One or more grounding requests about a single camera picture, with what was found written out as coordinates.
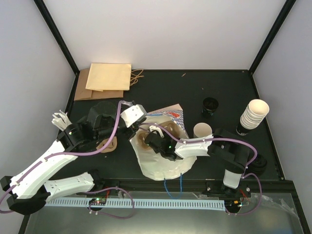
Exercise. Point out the black corner frame post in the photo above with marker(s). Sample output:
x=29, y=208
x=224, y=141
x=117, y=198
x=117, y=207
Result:
x=281, y=17
x=40, y=4

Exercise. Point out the black corner frame post right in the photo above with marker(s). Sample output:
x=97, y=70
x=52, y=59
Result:
x=281, y=17

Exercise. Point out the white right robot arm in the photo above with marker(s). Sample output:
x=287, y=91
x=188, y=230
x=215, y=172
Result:
x=222, y=146

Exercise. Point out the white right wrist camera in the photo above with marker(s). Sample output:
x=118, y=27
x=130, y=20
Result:
x=156, y=130

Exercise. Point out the brown kraft paper bag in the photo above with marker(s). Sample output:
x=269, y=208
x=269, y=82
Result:
x=82, y=93

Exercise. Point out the small electronics board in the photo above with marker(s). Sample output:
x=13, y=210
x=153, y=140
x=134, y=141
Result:
x=97, y=201

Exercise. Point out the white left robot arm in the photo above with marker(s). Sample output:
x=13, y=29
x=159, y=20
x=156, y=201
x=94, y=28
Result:
x=30, y=190

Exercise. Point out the stack of white paper cups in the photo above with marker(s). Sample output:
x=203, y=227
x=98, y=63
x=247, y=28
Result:
x=253, y=115

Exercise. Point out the white paper coffee cup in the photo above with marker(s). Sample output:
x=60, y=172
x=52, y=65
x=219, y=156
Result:
x=202, y=130

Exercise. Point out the stack of black lids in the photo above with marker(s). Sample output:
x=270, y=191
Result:
x=209, y=106

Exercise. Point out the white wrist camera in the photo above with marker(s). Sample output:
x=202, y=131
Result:
x=133, y=114
x=156, y=130

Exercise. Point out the light tan paper bag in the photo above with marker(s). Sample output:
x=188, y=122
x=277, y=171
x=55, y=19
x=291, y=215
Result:
x=109, y=77

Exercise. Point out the single black cup lid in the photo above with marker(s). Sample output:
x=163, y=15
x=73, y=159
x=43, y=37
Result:
x=259, y=165

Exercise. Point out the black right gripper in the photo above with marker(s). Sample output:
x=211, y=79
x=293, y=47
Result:
x=168, y=136

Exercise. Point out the black corner frame post left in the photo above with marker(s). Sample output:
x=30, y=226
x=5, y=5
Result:
x=40, y=4

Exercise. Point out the blue checkered paper bag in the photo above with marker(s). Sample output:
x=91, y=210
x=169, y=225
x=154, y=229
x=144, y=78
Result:
x=152, y=164

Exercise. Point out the light blue slotted cable duct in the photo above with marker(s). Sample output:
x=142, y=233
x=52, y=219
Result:
x=186, y=204

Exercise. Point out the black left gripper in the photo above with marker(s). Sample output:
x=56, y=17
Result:
x=133, y=131

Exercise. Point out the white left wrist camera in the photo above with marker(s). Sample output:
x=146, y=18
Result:
x=133, y=114

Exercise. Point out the white wrapped stirrers bundle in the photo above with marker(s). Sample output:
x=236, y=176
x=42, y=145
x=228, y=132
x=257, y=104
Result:
x=61, y=120

